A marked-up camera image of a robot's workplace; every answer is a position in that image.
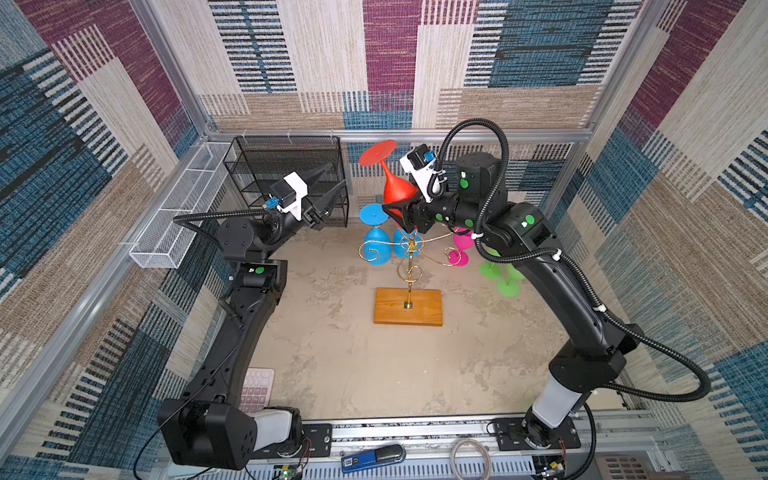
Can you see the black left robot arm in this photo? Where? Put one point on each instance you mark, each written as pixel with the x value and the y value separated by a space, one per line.
pixel 204 426

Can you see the gold wire glass rack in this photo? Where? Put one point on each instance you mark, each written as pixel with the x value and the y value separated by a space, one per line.
pixel 409 271

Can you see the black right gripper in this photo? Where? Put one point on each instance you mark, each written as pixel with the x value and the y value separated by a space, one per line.
pixel 409 211

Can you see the red wine glass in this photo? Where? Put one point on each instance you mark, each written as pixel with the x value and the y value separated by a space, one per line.
pixel 393 177

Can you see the wooden rack base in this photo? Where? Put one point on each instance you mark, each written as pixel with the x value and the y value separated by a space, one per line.
pixel 412 307

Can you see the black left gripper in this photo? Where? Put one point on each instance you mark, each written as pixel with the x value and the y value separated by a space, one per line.
pixel 317 218

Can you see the blue wine glass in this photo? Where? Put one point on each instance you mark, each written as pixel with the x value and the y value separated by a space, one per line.
pixel 376 248
pixel 402 241

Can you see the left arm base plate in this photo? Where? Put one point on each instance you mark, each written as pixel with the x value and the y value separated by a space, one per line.
pixel 316 440

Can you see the aluminium mounting rail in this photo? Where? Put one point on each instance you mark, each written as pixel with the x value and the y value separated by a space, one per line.
pixel 441 447

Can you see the blue black stapler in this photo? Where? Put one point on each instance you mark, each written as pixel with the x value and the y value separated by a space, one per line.
pixel 373 458

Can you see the magenta wine glass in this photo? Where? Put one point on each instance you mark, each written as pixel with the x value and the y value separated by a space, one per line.
pixel 459 255

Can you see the white wire basket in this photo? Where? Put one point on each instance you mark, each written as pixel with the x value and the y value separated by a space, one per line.
pixel 163 243

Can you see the black mesh shelf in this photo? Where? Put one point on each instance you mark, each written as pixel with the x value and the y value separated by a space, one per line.
pixel 254 163

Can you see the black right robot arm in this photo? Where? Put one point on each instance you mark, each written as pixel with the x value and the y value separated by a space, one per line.
pixel 519 234

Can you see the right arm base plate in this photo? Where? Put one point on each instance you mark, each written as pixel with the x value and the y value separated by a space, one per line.
pixel 517 433

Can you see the green wine glass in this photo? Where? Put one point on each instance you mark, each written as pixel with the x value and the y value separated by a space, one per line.
pixel 491 270
pixel 510 286

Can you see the white pink calculator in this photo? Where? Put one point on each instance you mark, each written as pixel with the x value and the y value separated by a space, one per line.
pixel 257 387

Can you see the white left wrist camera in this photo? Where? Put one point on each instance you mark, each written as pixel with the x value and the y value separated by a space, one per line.
pixel 287 195

